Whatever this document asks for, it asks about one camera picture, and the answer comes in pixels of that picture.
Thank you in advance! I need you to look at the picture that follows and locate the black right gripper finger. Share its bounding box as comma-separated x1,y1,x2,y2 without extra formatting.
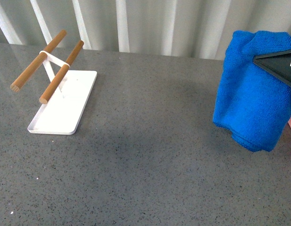
253,49,291,87

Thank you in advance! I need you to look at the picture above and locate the blue microfiber cloth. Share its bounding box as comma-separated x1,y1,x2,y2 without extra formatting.
213,31,291,152

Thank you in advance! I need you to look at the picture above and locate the white pleated curtain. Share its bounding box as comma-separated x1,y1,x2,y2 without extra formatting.
0,0,291,60

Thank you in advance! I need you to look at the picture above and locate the white rack with wooden bars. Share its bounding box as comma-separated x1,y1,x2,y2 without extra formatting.
10,30,97,135

